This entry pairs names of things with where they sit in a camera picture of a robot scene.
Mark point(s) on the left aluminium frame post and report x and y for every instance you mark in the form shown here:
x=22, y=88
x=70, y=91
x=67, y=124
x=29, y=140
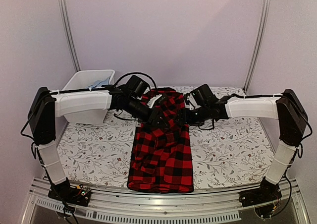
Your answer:
x=68, y=34

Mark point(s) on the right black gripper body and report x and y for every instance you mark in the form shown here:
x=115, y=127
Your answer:
x=195, y=119

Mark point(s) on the light blue shirt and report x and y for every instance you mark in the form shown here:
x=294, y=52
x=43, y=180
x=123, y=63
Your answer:
x=99, y=83

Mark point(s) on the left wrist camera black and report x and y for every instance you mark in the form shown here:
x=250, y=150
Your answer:
x=136, y=86

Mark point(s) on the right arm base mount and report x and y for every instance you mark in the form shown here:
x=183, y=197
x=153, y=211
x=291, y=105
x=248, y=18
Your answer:
x=267, y=192

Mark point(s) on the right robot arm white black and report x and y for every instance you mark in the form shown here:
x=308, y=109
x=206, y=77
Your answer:
x=282, y=118

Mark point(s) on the red black plaid shirt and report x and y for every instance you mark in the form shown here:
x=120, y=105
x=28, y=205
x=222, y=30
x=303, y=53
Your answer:
x=161, y=158

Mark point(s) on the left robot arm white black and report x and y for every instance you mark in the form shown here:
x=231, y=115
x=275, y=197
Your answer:
x=48, y=105

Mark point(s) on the right aluminium frame post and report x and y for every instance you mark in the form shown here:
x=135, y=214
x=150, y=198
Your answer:
x=258, y=43

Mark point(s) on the aluminium front rail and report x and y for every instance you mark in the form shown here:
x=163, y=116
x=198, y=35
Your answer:
x=117, y=200

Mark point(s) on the aluminium frame post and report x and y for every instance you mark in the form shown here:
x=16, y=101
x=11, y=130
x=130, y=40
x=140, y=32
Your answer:
x=258, y=43
x=68, y=34

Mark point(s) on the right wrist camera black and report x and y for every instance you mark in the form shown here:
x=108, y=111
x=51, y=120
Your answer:
x=203, y=95

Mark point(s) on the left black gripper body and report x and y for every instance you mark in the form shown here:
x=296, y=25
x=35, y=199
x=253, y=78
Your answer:
x=132, y=108

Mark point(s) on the perforated metal cable tray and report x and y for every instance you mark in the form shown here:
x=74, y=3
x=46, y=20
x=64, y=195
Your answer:
x=141, y=218

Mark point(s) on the floral patterned table cloth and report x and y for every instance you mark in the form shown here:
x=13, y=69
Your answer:
x=99, y=147

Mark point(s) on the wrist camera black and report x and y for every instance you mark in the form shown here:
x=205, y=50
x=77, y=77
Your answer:
x=136, y=86
x=203, y=95

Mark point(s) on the white plastic bin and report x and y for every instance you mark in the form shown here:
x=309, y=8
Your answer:
x=83, y=79

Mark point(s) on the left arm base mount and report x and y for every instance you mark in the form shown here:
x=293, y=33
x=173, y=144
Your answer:
x=77, y=195

